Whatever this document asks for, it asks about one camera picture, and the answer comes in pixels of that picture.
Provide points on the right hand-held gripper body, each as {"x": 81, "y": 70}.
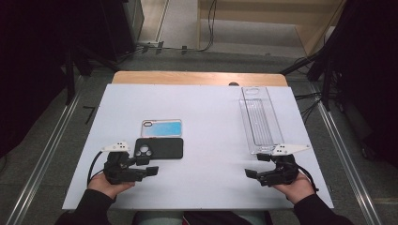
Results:
{"x": 281, "y": 173}

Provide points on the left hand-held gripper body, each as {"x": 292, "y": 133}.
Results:
{"x": 120, "y": 172}

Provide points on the black phone case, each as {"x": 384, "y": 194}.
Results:
{"x": 165, "y": 148}

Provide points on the clear plastic rack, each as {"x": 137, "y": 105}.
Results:
{"x": 261, "y": 122}

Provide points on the translucent phone case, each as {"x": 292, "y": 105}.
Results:
{"x": 162, "y": 128}

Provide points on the person's right hand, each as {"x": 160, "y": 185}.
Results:
{"x": 297, "y": 189}

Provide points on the person's left hand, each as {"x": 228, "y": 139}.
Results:
{"x": 104, "y": 187}

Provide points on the dark table grommet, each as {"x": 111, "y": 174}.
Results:
{"x": 233, "y": 84}

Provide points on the wooden table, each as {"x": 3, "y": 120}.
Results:
{"x": 187, "y": 78}

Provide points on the black metal stand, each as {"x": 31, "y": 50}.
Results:
{"x": 327, "y": 78}
{"x": 70, "y": 78}

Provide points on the black cabinet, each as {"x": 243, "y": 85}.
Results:
{"x": 122, "y": 28}

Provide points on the wooden shelf unit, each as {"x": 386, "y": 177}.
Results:
{"x": 313, "y": 18}

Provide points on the metal floor rail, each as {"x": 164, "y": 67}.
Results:
{"x": 47, "y": 156}
{"x": 344, "y": 156}

